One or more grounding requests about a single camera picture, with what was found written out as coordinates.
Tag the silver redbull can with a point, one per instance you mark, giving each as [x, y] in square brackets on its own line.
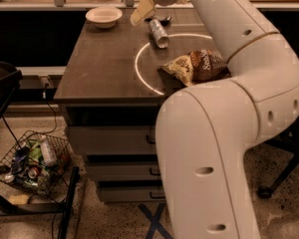
[159, 34]

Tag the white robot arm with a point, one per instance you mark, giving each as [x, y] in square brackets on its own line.
[202, 132]

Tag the red soda can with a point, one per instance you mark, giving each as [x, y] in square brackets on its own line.
[34, 172]

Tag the black remote control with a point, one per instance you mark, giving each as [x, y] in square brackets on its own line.
[164, 20]

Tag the white ceramic bowl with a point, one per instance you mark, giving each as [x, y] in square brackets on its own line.
[104, 17]

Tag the brown chips bag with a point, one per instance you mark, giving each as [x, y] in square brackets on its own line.
[197, 67]

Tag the grey drawer cabinet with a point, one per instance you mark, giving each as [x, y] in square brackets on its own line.
[114, 78]

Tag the clear plastic bottle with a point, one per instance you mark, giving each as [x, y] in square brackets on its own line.
[48, 152]

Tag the green snack packet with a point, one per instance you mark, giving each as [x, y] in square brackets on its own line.
[35, 156]

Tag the blue snack packet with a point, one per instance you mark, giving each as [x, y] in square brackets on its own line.
[18, 160]

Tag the black office chair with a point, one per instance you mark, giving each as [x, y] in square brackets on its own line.
[287, 140]

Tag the black cart frame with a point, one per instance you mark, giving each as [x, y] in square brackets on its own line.
[43, 215]

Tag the wire basket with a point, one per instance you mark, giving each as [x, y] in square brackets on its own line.
[49, 176]

